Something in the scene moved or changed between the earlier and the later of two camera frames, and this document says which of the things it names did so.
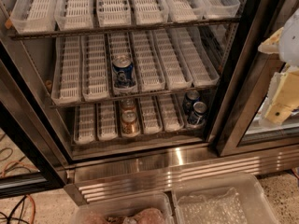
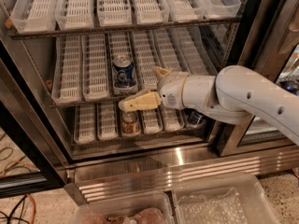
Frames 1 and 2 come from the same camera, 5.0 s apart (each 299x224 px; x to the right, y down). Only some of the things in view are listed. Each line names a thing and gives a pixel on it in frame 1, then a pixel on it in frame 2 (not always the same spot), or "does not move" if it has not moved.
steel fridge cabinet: [129, 84] does not move
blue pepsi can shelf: [123, 72] does not move
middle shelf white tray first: [67, 73] does not move
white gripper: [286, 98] -> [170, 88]
